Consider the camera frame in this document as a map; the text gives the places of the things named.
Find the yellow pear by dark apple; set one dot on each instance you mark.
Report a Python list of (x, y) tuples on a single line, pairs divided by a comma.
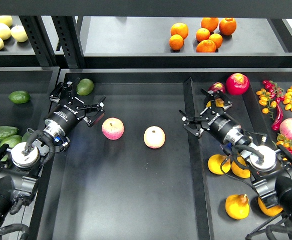
[(219, 103)]

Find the pink red apple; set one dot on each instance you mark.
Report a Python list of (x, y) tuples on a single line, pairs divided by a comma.
[(113, 128)]

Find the orange cherry tomato cluster right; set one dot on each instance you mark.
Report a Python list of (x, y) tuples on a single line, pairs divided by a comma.
[(288, 100)]

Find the pale pink apple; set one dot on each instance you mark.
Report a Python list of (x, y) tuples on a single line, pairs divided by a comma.
[(154, 137)]

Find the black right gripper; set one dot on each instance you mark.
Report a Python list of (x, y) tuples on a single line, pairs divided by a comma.
[(215, 120)]

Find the orange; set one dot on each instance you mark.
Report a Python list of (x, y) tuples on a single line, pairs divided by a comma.
[(181, 29), (217, 39), (176, 42), (206, 46), (227, 26), (202, 34), (210, 23)]

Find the orange right of centre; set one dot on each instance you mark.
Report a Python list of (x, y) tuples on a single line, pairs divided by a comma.
[(217, 39)]

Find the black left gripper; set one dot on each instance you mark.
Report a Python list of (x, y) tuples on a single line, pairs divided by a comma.
[(70, 110)]

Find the red cherry tomato cluster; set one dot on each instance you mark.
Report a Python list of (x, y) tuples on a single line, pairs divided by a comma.
[(273, 91)]

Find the orange top centre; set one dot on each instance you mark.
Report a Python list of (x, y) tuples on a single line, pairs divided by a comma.
[(210, 23)]

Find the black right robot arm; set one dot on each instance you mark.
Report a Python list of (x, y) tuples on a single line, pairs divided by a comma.
[(270, 168)]

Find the black left tray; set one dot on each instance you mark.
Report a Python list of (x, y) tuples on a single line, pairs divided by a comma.
[(38, 82)]

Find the dark red apple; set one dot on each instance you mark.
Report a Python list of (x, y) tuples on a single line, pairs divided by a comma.
[(217, 86)]

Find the dark avocado upright left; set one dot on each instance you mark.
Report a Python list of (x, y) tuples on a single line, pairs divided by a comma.
[(25, 137)]

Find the red chili pepper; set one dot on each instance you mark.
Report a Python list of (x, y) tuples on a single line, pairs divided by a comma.
[(278, 119)]

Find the light green avocado left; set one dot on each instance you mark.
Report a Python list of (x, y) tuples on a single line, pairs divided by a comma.
[(12, 141)]

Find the orange top right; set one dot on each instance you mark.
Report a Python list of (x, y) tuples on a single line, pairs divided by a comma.
[(227, 26)]

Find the pale yellow pear right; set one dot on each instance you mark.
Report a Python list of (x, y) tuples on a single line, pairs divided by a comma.
[(19, 34)]

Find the orange top left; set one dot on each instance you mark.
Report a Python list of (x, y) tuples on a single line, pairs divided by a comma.
[(181, 29)]

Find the yellow pear with long stem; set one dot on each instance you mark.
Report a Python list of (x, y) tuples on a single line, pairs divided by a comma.
[(214, 164)]

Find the black tray divider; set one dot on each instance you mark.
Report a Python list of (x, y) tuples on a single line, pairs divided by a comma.
[(202, 207)]

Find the orange lower left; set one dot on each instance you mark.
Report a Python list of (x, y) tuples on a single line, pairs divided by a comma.
[(176, 42)]

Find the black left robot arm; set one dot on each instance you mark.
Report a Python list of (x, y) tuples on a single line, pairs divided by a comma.
[(20, 166)]

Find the black shelf upright post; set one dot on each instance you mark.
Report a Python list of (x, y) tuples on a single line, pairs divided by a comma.
[(69, 39)]

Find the green avocado in left tray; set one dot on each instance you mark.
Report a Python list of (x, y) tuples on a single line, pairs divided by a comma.
[(19, 97)]

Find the pale yellow pear middle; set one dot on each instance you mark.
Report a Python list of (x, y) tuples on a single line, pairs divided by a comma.
[(5, 31)]

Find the orange front bottom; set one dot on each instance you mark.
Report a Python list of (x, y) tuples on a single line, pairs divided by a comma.
[(206, 46)]

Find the black tray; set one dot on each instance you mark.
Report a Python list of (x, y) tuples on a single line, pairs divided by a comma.
[(103, 189), (38, 82)]

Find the green avocado at tray corner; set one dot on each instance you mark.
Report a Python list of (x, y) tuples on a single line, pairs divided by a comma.
[(84, 87)]

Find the pale yellow pear top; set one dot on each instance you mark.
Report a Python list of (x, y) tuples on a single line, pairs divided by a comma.
[(6, 19)]

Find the orange cherry tomato cluster left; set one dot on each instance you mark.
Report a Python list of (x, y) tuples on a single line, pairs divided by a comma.
[(266, 100)]

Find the red apple right tray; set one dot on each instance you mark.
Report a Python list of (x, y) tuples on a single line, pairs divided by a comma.
[(237, 84)]

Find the black centre tray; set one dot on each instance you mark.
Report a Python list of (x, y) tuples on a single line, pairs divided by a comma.
[(103, 189)]

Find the orange cherry tomato cluster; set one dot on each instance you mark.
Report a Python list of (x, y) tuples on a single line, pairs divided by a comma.
[(288, 100), (266, 100)]

